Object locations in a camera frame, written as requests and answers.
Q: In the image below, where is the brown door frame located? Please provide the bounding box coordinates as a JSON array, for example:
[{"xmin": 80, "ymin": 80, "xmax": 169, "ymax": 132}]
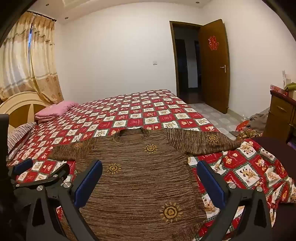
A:
[{"xmin": 169, "ymin": 21, "xmax": 204, "ymax": 105}]

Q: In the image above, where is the pink folded pillow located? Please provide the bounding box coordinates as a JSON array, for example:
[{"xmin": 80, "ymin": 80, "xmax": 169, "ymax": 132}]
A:
[{"xmin": 35, "ymin": 100, "xmax": 79, "ymax": 120}]

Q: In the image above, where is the red paper door decoration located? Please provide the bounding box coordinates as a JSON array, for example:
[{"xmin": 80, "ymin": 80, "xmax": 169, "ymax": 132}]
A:
[{"xmin": 208, "ymin": 35, "xmax": 218, "ymax": 50}]

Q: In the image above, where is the brown wooden door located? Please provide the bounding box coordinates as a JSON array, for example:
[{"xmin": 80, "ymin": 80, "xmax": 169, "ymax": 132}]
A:
[{"xmin": 199, "ymin": 19, "xmax": 230, "ymax": 114}]

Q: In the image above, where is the beige patterned curtain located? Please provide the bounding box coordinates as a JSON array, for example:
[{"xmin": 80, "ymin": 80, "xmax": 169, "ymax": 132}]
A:
[{"xmin": 0, "ymin": 15, "xmax": 64, "ymax": 105}]

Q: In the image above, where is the cream wooden headboard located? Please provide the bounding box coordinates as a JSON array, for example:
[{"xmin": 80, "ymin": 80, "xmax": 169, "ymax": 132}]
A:
[{"xmin": 0, "ymin": 91, "xmax": 50, "ymax": 129}]

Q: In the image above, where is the grey cloth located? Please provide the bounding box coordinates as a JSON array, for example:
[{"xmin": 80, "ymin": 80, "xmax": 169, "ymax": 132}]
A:
[{"xmin": 246, "ymin": 113, "xmax": 269, "ymax": 134}]

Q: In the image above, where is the golden brown patterned cloth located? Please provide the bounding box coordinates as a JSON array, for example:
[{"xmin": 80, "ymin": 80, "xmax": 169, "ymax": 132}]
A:
[{"xmin": 236, "ymin": 129, "xmax": 263, "ymax": 141}]

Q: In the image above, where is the red plastic bag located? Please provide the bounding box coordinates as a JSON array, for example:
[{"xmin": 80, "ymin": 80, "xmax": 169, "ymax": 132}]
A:
[{"xmin": 236, "ymin": 120, "xmax": 250, "ymax": 132}]

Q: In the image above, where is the brown wooden cabinet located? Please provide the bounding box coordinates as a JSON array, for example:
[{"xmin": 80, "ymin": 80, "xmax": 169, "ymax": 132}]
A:
[{"xmin": 263, "ymin": 90, "xmax": 296, "ymax": 144}]

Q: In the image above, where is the red patterned box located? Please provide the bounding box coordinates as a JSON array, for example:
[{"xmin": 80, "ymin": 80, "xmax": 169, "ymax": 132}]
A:
[{"xmin": 269, "ymin": 84, "xmax": 288, "ymax": 95}]

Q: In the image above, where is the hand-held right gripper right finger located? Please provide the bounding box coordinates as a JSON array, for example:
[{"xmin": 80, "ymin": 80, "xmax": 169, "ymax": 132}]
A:
[{"xmin": 196, "ymin": 160, "xmax": 276, "ymax": 241}]

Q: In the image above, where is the brown knitted sweater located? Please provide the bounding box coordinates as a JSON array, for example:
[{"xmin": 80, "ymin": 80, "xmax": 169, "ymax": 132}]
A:
[{"xmin": 47, "ymin": 127, "xmax": 242, "ymax": 241}]

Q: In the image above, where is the striped pillow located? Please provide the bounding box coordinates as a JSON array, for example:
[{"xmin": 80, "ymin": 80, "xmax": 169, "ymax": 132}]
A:
[{"xmin": 7, "ymin": 122, "xmax": 37, "ymax": 153}]

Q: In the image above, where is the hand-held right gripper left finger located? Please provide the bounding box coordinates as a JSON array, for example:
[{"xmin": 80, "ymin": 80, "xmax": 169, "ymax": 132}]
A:
[{"xmin": 26, "ymin": 159, "xmax": 103, "ymax": 241}]

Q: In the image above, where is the dark brown furniture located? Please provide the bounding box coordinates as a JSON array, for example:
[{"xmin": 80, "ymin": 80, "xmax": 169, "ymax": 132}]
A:
[{"xmin": 252, "ymin": 136, "xmax": 296, "ymax": 169}]

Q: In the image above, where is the dark curtain rod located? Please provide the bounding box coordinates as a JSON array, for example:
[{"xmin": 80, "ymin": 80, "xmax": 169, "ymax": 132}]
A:
[{"xmin": 26, "ymin": 10, "xmax": 57, "ymax": 22}]

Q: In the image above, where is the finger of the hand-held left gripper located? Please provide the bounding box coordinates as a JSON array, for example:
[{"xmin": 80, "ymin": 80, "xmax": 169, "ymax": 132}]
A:
[
  {"xmin": 14, "ymin": 162, "xmax": 71, "ymax": 186},
  {"xmin": 8, "ymin": 158, "xmax": 34, "ymax": 184}
]

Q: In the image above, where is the red checkered printed blanket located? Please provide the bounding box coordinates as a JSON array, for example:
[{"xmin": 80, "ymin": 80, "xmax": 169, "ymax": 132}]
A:
[{"xmin": 7, "ymin": 89, "xmax": 294, "ymax": 241}]

